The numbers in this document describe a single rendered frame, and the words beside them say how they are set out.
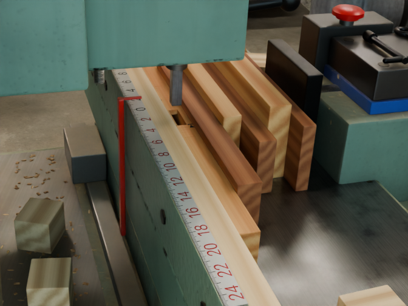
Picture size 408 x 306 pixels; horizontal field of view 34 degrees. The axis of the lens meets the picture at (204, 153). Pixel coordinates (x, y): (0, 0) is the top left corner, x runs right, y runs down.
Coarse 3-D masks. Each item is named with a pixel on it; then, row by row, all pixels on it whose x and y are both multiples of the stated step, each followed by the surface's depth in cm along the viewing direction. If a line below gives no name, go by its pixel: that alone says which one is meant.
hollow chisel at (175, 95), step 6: (174, 72) 57; (180, 72) 57; (174, 78) 58; (180, 78) 58; (174, 84) 58; (180, 84) 58; (174, 90) 58; (180, 90) 58; (174, 96) 58; (180, 96) 59; (174, 102) 59; (180, 102) 59
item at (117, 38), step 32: (96, 0) 49; (128, 0) 50; (160, 0) 51; (192, 0) 51; (224, 0) 52; (96, 32) 50; (128, 32) 51; (160, 32) 52; (192, 32) 53; (224, 32) 54; (96, 64) 52; (128, 64) 52; (160, 64) 53
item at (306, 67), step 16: (272, 48) 61; (288, 48) 60; (272, 64) 62; (288, 64) 58; (304, 64) 57; (288, 80) 58; (304, 80) 55; (320, 80) 55; (288, 96) 59; (304, 96) 56; (320, 96) 56; (304, 112) 56
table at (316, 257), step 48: (96, 96) 76; (288, 192) 56; (336, 192) 57; (384, 192) 57; (144, 240) 56; (288, 240) 50; (336, 240) 51; (384, 240) 51; (288, 288) 46; (336, 288) 46
